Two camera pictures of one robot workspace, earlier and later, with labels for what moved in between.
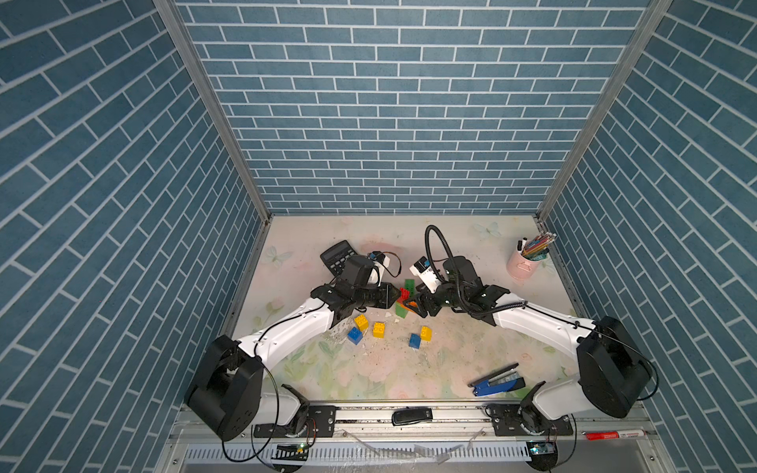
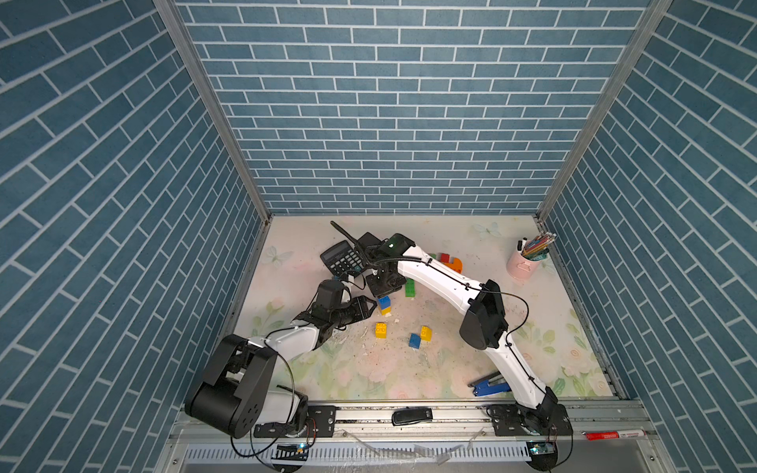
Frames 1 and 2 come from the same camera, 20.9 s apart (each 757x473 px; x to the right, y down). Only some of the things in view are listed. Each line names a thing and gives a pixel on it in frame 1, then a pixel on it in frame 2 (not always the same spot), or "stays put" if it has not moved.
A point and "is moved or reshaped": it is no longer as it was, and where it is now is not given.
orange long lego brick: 412,304 is moved or reshaped
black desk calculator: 336,255 stays put
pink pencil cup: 519,267 stays put
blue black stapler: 504,380 stays put
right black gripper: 425,297 to 371,283
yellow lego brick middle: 378,330 stays put
